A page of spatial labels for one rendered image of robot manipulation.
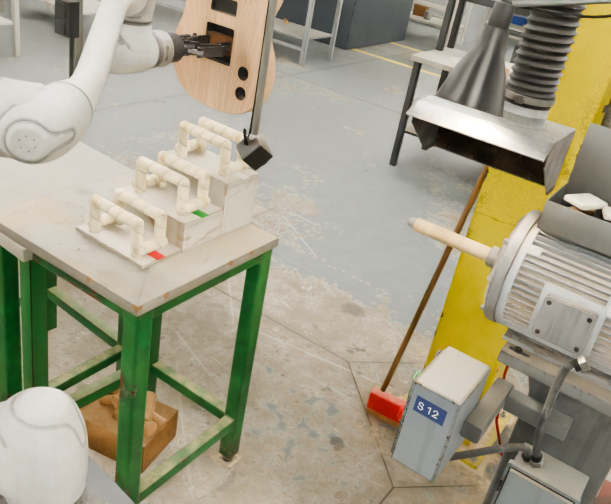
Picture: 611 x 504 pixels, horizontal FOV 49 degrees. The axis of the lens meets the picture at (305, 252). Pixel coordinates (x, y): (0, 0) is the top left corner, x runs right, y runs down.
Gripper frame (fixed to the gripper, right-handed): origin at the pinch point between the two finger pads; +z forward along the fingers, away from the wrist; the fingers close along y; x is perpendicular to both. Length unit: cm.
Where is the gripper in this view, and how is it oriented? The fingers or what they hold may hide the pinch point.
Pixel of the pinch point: (217, 43)
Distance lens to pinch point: 197.1
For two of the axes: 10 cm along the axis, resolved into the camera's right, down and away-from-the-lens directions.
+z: 5.8, -2.9, 7.7
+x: 1.8, -8.7, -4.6
